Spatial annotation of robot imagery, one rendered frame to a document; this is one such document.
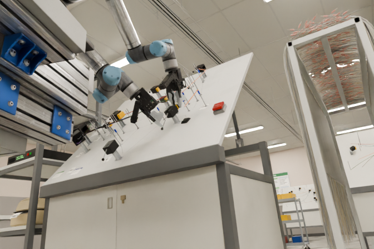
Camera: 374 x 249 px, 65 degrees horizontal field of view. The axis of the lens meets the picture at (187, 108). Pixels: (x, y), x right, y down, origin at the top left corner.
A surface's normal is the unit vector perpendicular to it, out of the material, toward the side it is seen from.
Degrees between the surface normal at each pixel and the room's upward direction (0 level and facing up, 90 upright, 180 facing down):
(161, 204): 90
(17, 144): 90
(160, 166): 90
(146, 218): 90
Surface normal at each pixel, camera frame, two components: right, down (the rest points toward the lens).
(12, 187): 0.84, -0.26
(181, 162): -0.55, -0.28
